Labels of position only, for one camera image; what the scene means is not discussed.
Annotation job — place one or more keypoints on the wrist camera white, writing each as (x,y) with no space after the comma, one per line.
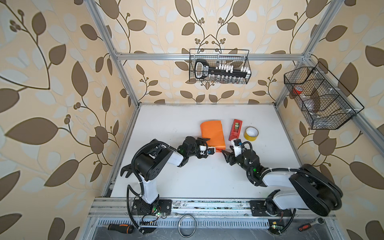
(205,151)
(237,147)

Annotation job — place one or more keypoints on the black wire basket wall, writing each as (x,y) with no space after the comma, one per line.
(326,102)
(234,57)

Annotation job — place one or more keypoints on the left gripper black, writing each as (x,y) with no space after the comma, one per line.
(201,142)

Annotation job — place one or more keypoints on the orange black screwdriver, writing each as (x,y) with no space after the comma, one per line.
(123,228)

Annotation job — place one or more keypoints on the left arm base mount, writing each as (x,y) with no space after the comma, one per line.
(158,207)

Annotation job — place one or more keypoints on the aluminium front rail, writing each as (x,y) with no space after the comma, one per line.
(198,207)

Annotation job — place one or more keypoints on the black socket tool set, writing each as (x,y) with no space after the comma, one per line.
(203,70)

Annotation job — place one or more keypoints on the black wire basket right wall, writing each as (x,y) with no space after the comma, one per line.
(326,102)

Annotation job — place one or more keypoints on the black wire basket back wall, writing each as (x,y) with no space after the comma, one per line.
(234,57)

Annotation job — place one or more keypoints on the yellow tape roll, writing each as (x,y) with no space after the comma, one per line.
(251,134)

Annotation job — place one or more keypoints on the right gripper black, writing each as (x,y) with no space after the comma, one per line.
(230,156)

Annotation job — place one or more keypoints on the red capped item in basket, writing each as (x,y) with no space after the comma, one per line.
(297,90)

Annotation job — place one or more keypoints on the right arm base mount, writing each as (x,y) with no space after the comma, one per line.
(263,208)

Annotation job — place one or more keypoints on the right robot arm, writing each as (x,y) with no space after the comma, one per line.
(304,188)

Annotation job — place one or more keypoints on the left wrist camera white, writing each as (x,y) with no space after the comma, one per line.
(205,151)

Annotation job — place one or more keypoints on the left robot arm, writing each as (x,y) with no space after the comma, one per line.
(149,160)

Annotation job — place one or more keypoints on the red handled ratchet wrench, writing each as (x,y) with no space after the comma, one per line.
(305,227)

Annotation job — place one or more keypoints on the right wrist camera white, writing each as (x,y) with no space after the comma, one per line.
(237,147)

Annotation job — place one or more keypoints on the red tape dispenser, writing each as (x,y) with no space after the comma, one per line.
(235,130)

